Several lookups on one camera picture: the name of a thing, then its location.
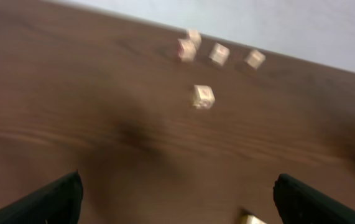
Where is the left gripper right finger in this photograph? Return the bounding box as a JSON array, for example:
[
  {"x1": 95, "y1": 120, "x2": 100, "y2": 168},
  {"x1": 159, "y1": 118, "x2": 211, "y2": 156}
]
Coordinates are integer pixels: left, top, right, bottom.
[{"x1": 273, "y1": 174, "x2": 355, "y2": 224}]

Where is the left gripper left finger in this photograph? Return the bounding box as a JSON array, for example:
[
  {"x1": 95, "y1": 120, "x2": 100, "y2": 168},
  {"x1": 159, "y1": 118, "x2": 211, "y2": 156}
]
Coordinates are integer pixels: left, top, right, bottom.
[{"x1": 0, "y1": 171, "x2": 83, "y2": 224}]

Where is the red picture wooden block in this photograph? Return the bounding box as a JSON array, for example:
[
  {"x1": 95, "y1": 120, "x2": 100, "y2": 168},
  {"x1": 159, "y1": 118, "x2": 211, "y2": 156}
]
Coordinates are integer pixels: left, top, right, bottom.
[{"x1": 240, "y1": 215, "x2": 266, "y2": 224}]

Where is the wooden block soccer ball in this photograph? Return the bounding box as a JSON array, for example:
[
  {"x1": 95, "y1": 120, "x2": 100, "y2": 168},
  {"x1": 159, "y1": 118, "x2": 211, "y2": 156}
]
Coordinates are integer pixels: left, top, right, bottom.
[{"x1": 192, "y1": 85, "x2": 215, "y2": 109}]

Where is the green-print wooden block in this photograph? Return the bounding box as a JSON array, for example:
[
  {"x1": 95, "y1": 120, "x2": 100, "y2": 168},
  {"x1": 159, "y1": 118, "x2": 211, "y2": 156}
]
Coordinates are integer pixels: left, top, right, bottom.
[{"x1": 245, "y1": 49, "x2": 266, "y2": 70}]

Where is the wooden block numeral three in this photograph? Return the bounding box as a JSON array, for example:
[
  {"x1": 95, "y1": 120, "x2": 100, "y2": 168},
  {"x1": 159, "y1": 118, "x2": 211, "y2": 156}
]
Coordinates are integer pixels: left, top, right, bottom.
[{"x1": 209, "y1": 43, "x2": 230, "y2": 66}]

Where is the red-sided wooden block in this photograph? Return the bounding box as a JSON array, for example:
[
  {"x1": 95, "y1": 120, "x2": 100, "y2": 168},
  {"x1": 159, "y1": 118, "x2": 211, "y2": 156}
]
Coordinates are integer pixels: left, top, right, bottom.
[{"x1": 178, "y1": 39, "x2": 196, "y2": 62}]

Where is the top wooden block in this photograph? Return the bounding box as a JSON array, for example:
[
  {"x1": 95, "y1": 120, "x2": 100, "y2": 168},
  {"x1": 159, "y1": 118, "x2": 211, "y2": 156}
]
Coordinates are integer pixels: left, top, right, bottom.
[{"x1": 187, "y1": 29, "x2": 201, "y2": 50}]

